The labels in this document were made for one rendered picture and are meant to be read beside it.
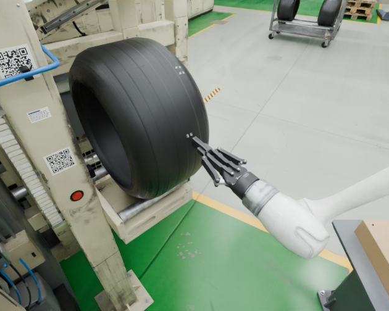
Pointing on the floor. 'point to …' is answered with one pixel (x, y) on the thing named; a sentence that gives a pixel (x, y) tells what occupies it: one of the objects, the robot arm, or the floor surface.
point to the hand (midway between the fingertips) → (200, 147)
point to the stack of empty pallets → (360, 8)
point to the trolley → (324, 18)
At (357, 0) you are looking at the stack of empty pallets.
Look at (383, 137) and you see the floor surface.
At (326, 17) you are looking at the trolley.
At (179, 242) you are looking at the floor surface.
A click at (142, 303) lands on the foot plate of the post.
